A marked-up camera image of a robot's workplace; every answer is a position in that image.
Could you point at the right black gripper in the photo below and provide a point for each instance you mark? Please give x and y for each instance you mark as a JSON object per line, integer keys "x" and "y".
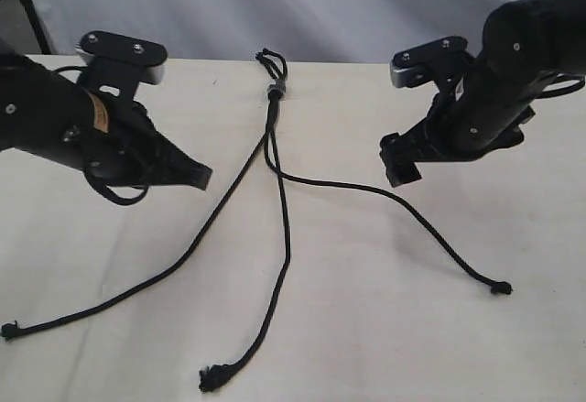
{"x": 481, "y": 115}

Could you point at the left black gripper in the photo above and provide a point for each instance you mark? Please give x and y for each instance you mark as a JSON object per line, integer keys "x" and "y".
{"x": 117, "y": 145}

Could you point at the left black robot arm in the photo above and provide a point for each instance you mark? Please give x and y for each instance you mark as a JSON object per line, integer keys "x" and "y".
{"x": 34, "y": 103}

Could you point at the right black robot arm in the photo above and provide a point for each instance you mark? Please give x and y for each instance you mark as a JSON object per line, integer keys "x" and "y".
{"x": 527, "y": 45}

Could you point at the grey backdrop cloth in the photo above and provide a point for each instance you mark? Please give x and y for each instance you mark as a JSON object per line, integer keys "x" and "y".
{"x": 369, "y": 31}

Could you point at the black stand pole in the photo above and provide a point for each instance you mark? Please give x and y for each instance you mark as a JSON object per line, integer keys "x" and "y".
{"x": 36, "y": 26}

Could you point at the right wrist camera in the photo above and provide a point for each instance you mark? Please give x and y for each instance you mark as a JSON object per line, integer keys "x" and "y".
{"x": 442, "y": 61}

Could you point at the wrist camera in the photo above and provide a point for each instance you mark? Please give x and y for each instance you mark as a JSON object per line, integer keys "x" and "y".
{"x": 442, "y": 61}
{"x": 119, "y": 62}

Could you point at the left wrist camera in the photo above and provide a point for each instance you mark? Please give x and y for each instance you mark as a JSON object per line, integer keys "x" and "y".
{"x": 119, "y": 62}

